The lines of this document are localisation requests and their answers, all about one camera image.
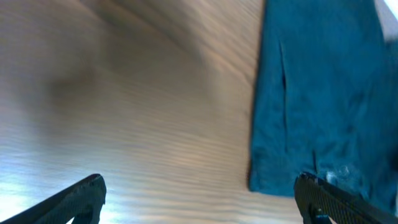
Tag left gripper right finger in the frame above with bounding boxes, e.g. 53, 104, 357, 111
294, 172, 397, 224

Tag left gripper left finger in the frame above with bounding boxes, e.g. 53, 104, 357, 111
1, 174, 106, 224

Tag navy blue shorts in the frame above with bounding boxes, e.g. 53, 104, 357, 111
249, 0, 397, 214

